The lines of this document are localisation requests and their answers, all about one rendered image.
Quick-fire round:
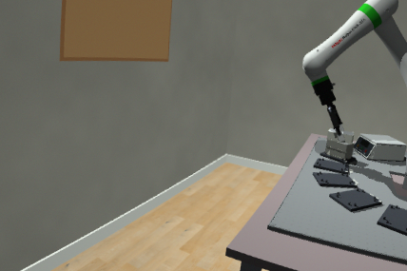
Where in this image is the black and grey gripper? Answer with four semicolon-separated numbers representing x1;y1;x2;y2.
319;91;345;142

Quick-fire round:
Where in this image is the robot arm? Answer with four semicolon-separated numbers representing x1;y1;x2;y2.
303;0;407;96

